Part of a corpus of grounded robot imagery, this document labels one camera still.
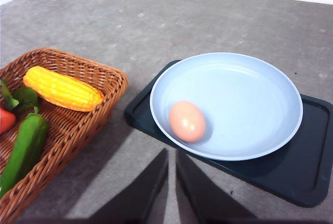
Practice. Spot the brown wicker basket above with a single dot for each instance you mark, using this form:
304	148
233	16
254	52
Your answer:
68	129

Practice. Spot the yellow plastic corn cob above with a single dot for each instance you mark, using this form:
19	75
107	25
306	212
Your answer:
60	89

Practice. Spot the blue round plate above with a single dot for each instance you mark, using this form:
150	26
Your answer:
252	107

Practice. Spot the pink-brown egg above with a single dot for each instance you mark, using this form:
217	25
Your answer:
187	121

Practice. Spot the black rectangular tray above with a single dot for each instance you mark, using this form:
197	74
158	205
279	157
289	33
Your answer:
299	172

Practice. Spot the green plastic pepper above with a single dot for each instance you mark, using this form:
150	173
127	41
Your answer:
26	151

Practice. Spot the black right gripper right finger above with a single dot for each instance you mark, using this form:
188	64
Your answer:
202	201

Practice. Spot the orange plastic carrot with leaves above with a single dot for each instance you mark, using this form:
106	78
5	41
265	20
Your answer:
14	103

